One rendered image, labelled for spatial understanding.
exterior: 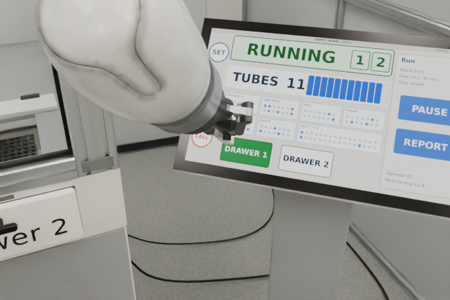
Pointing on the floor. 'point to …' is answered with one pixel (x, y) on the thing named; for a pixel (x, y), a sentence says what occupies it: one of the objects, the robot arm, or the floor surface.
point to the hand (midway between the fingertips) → (225, 130)
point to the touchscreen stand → (307, 246)
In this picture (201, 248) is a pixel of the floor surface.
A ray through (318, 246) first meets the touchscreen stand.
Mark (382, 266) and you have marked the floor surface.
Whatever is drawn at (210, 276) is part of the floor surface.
